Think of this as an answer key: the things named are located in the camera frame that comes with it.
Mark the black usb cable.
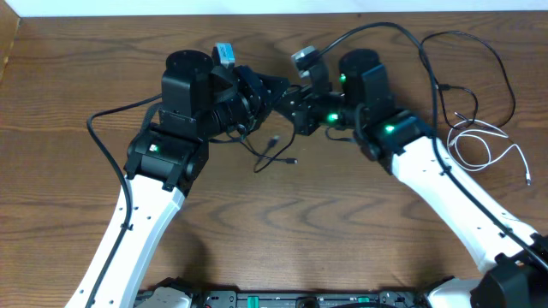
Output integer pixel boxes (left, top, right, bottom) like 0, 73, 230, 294
222, 121, 299, 175
418, 30, 517, 131

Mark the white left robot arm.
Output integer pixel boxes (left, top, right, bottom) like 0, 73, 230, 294
67, 44, 290, 307

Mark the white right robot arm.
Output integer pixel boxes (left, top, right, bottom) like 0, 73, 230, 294
277, 46, 547, 307

